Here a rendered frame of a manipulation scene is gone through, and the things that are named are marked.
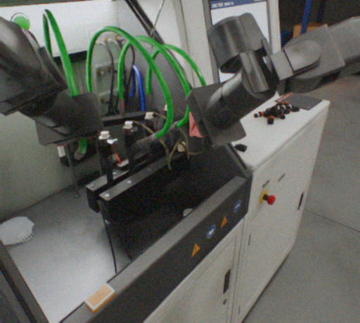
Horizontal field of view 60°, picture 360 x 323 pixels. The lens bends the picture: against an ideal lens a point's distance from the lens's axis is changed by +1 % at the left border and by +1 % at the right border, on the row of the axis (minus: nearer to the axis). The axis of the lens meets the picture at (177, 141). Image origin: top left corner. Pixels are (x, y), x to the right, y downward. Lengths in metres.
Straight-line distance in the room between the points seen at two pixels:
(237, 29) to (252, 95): 0.10
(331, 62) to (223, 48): 0.13
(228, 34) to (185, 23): 0.60
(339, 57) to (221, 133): 0.19
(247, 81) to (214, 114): 0.08
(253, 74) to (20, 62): 0.27
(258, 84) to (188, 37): 0.64
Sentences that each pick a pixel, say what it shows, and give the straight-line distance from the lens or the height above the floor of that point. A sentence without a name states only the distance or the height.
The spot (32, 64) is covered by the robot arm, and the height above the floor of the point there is 1.43.
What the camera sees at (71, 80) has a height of 1.34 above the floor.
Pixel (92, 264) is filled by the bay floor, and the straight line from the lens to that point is 0.90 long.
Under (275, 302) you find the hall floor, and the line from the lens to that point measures 1.88.
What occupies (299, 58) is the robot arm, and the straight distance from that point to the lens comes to 0.41.
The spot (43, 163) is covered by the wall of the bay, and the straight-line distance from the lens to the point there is 1.10.
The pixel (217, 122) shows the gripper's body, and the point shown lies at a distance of 0.48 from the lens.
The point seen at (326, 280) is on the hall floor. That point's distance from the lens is 2.06.
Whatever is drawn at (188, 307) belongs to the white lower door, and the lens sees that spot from 1.02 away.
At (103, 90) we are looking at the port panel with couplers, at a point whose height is 1.13.
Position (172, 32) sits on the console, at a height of 1.33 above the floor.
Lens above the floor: 1.51
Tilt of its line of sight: 29 degrees down
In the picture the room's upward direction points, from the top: straight up
